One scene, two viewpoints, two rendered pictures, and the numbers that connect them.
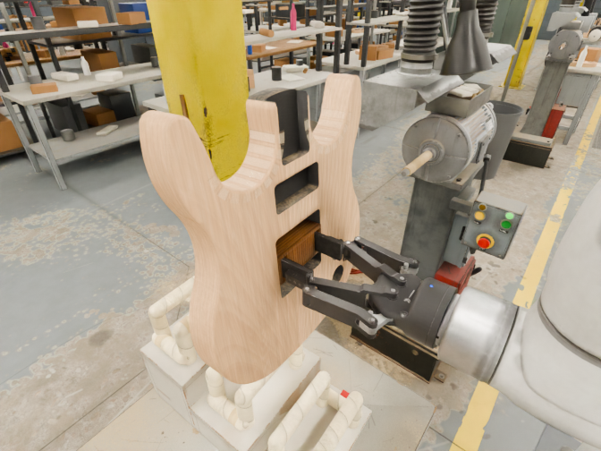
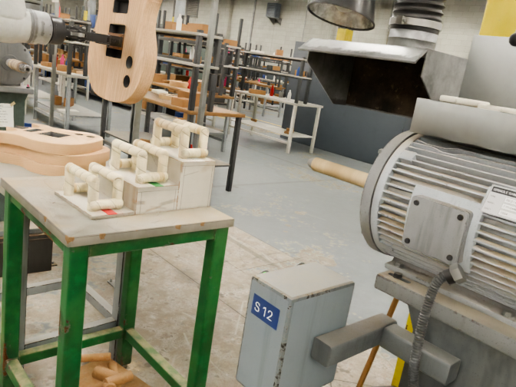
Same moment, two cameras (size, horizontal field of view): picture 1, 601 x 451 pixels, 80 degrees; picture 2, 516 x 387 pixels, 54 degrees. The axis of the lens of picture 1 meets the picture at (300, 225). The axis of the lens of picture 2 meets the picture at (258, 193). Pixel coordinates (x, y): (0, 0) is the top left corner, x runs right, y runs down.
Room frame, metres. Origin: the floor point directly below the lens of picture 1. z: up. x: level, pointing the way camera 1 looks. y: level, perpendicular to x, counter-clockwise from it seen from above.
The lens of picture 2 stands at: (1.11, -1.51, 1.45)
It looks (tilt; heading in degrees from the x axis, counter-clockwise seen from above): 14 degrees down; 98
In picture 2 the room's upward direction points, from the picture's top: 9 degrees clockwise
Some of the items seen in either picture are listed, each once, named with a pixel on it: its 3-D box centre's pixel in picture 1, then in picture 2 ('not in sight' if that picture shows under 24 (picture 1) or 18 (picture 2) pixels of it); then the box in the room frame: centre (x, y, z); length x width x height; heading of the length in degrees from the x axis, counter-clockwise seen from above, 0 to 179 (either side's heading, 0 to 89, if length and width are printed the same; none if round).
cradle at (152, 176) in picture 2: not in sight; (153, 176); (0.55, 0.04, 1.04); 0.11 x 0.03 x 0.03; 55
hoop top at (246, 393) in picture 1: (271, 365); (129, 148); (0.45, 0.06, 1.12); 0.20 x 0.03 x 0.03; 144
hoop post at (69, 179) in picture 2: not in sight; (69, 181); (0.29, -0.02, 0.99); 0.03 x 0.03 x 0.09
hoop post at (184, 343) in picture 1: (185, 344); (157, 134); (0.48, 0.24, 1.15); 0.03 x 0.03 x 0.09
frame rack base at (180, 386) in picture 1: (213, 349); (173, 175); (0.57, 0.22, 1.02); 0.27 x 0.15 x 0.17; 145
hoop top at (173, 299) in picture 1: (187, 288); (190, 127); (0.59, 0.26, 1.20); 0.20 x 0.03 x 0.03; 144
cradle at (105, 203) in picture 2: (339, 403); (106, 203); (0.46, -0.09, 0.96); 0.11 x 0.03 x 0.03; 55
